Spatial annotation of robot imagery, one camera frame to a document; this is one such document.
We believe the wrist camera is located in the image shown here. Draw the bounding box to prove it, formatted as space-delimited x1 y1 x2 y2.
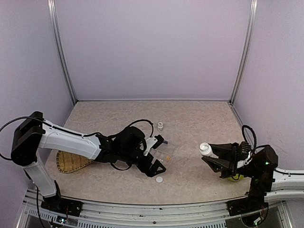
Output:
237 141 253 163
143 134 164 156

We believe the aluminium frame post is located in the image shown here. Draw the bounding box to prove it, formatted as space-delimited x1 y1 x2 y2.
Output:
47 0 78 106
229 0 258 106

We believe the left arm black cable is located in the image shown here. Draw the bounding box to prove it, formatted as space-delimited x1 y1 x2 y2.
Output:
0 115 46 160

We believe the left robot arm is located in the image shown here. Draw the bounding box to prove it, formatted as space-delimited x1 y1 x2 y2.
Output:
11 112 166 211

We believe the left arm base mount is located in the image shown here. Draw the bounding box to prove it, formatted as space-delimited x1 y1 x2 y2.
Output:
41 196 83 217

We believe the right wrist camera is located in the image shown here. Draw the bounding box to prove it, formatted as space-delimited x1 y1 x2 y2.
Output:
237 141 253 163

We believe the front aluminium rail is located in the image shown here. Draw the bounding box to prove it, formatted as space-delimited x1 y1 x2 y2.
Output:
16 187 293 228

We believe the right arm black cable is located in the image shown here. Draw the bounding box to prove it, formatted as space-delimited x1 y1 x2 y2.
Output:
241 124 258 152

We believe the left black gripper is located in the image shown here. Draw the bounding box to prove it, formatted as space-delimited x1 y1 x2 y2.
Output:
119 148 166 177

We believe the woven bamboo tray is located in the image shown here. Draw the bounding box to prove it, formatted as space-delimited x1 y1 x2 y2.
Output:
56 151 94 173

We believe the left aluminium frame post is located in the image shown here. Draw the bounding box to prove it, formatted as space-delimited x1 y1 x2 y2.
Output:
47 0 78 106

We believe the clear plastic pill organizer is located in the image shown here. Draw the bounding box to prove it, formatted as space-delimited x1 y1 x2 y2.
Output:
150 141 176 168

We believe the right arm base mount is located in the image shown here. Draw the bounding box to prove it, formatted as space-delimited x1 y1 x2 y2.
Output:
227 197 269 216

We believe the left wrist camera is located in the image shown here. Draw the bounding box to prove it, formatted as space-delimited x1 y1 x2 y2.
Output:
143 134 164 156

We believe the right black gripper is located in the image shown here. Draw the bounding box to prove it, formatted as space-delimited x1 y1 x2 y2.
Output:
202 142 259 180

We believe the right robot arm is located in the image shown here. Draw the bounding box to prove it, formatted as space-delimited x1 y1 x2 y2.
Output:
199 142 304 211

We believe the right aluminium frame post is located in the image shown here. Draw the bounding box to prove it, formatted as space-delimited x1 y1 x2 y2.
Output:
229 0 258 106

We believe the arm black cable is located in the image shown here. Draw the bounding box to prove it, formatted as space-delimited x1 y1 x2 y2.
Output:
0 115 46 160
241 124 258 152

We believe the green plastic bowl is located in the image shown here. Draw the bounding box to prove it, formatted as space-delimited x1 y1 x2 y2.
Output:
228 174 244 182

